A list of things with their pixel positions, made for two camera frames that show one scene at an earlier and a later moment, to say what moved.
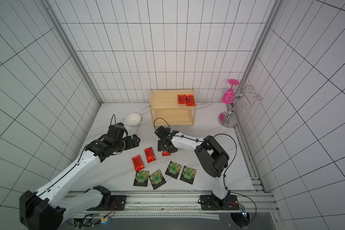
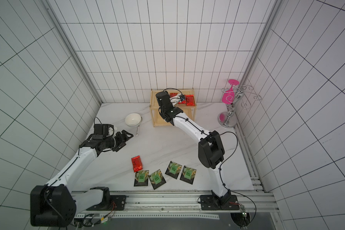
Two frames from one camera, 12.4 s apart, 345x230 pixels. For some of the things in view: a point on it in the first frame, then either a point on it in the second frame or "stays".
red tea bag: (137, 163) stays
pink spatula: (229, 97) stays
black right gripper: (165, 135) → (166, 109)
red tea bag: (190, 100) stays
